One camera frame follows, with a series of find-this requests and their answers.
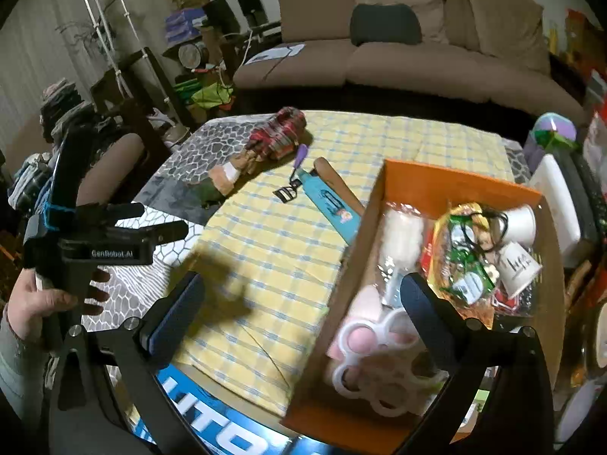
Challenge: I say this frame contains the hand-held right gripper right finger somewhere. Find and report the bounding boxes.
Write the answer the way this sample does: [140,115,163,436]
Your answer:
[399,272,558,455]

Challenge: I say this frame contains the green snack packet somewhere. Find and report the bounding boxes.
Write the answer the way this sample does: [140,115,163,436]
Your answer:
[441,215,475,252]
[446,265,496,306]

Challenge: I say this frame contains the white paper sheet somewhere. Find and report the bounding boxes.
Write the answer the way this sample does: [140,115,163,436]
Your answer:
[244,42,307,64]

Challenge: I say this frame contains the teal tube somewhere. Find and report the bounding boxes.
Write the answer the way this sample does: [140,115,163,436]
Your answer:
[296,168,363,247]

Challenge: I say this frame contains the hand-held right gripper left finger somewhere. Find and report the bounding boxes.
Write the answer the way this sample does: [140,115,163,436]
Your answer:
[40,270,206,455]

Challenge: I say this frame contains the black keyboard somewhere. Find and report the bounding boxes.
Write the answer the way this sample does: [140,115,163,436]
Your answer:
[562,152,605,247]

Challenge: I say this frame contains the dry plant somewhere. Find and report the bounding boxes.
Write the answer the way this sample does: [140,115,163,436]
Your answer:
[54,0,119,58]

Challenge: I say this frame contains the black script paper cup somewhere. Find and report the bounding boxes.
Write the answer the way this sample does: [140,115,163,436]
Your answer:
[495,242,544,297]

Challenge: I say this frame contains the purple eyelash curler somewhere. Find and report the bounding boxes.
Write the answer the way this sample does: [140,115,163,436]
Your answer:
[272,144,309,204]

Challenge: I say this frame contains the purple lidded container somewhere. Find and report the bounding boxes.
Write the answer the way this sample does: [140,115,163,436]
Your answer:
[524,113,578,171]

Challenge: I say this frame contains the person's left hand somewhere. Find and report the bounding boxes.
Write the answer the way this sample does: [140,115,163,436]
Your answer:
[9,265,113,342]

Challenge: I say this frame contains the black hair tie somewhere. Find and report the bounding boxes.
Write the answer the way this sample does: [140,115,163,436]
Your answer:
[469,211,510,254]

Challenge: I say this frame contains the orange cardboard box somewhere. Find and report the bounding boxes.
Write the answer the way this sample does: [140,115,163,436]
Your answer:
[280,158,567,455]

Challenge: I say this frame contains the blue white printed board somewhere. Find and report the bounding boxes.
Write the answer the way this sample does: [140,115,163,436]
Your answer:
[123,365,342,455]

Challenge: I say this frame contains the pile of folded clothes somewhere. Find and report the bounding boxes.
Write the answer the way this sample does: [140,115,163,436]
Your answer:
[7,152,58,214]
[38,80,100,143]

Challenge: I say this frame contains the black cushion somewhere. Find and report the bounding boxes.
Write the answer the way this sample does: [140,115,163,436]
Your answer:
[350,2,423,47]

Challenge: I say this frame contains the wicker basket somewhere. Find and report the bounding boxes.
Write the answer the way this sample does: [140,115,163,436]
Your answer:
[566,260,598,314]

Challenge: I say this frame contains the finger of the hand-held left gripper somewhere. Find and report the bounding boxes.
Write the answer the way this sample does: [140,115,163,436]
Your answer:
[111,220,189,248]
[78,201,146,231]

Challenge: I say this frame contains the person's left forearm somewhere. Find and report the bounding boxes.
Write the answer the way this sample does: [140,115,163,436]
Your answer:
[0,313,53,432]

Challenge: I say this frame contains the wooden shoehorn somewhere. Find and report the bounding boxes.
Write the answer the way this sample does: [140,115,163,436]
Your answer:
[313,156,368,219]

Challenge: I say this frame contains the stack of blue boxes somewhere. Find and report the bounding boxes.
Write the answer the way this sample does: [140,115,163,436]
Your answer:
[165,9,207,43]

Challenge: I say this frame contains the green and orange bags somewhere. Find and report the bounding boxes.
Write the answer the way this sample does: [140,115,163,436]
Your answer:
[175,78,235,115]

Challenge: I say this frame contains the clear red snack bag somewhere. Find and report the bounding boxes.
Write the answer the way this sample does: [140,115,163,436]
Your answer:
[581,104,607,162]

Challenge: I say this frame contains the stack of colourful boxes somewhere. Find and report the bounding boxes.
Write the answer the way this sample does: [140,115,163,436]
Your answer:
[545,7,607,86]

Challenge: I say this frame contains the white pole stand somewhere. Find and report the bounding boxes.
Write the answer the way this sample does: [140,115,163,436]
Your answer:
[69,0,176,129]

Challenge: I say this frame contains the white plastic ring toy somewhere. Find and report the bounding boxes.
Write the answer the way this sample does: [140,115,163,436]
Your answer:
[332,310,451,418]

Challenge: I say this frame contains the dark wooden chair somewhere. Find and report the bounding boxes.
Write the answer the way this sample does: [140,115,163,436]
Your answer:
[90,47,200,152]

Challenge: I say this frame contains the white cable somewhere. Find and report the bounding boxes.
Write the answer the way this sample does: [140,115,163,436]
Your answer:
[239,28,257,64]

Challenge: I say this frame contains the yellow checked tablecloth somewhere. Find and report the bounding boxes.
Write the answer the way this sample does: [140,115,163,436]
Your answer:
[182,110,517,418]

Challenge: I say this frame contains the plaid stuffed toy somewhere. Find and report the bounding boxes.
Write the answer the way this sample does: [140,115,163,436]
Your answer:
[187,107,309,209]

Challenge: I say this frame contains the yellow snack bag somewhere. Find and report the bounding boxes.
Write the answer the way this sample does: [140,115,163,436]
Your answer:
[420,201,503,304]

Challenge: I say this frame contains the brown sofa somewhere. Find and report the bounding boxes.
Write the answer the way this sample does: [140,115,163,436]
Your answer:
[232,0,589,119]

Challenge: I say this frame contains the green wrapped sweets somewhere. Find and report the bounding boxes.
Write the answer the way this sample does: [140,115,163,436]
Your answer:
[541,135,577,152]

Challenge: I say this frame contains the black speaker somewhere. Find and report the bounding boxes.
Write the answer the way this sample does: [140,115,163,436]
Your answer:
[234,0,264,24]

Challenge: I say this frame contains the black box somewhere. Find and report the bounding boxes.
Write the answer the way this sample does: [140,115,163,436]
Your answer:
[203,0,240,34]

